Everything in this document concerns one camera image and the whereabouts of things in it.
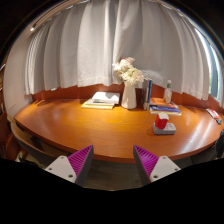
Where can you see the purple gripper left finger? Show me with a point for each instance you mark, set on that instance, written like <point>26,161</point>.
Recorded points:
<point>75,167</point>

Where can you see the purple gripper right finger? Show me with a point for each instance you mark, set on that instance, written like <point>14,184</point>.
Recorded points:
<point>152,167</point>

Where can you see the red charger plug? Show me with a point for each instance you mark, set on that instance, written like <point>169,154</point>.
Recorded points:
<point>161,120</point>

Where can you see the wooden chair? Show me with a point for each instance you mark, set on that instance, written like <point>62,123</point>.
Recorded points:
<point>43,152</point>

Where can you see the blue book under stack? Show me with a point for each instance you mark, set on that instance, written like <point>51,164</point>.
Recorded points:
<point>167,110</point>

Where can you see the yellow-green flat book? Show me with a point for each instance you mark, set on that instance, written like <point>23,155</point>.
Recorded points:
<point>96,105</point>

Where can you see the orange book on stack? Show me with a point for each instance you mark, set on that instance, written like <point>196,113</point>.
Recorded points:
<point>161,103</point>

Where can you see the white book on stack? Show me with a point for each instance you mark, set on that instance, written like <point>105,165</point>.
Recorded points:
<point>106,97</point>

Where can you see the white ceramic vase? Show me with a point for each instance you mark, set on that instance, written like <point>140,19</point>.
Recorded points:
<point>129,96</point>

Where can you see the clear plastic bottle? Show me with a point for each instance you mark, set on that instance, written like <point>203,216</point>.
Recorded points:
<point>168,92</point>

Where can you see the red item at desk edge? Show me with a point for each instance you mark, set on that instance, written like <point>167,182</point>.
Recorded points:
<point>214,115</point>

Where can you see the upright dark blue books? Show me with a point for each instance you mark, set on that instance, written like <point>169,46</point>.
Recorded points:
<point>146,93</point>

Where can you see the white flower bouquet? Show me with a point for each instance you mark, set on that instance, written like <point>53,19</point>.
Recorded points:
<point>125,71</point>

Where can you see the white curtain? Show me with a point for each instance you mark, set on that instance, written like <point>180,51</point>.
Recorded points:
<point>80,45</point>

